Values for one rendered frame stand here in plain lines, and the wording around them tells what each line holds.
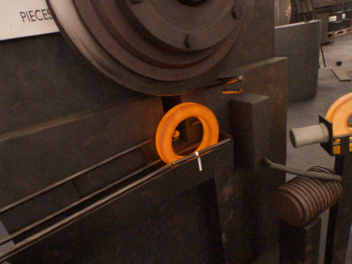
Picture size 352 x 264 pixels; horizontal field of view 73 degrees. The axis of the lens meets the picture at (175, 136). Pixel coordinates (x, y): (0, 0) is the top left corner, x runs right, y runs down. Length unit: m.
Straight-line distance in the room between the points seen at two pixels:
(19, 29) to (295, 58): 2.93
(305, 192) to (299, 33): 2.56
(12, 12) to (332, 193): 0.94
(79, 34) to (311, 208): 0.73
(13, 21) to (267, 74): 0.72
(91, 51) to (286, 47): 2.86
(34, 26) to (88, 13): 0.17
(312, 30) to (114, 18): 2.93
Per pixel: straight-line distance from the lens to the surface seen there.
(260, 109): 0.74
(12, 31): 0.63
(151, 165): 0.66
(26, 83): 0.64
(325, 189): 0.86
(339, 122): 0.81
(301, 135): 0.78
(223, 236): 0.85
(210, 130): 0.66
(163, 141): 0.59
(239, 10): 0.54
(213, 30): 0.51
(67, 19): 0.50
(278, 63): 0.93
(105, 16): 0.47
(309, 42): 3.26
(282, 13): 4.81
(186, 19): 0.49
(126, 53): 0.49
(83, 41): 0.50
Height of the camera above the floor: 1.01
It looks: 23 degrees down
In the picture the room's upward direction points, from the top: 11 degrees counter-clockwise
